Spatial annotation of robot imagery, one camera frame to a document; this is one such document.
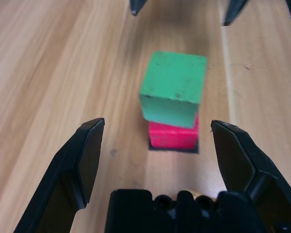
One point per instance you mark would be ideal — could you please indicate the black square marker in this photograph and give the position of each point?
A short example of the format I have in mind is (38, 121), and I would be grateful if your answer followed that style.
(174, 151)

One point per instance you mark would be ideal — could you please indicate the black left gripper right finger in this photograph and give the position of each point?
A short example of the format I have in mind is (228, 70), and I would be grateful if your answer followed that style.
(245, 165)

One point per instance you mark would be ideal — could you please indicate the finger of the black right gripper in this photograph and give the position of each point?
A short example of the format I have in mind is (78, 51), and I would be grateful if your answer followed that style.
(234, 11)
(136, 6)

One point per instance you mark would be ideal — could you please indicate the green wooden block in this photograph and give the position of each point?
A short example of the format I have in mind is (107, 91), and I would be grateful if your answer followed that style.
(172, 85)

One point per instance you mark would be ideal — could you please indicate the red wooden block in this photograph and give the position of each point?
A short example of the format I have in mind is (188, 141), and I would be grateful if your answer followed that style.
(172, 138)

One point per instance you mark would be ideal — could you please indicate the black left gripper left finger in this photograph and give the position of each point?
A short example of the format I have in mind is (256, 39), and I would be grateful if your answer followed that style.
(70, 174)

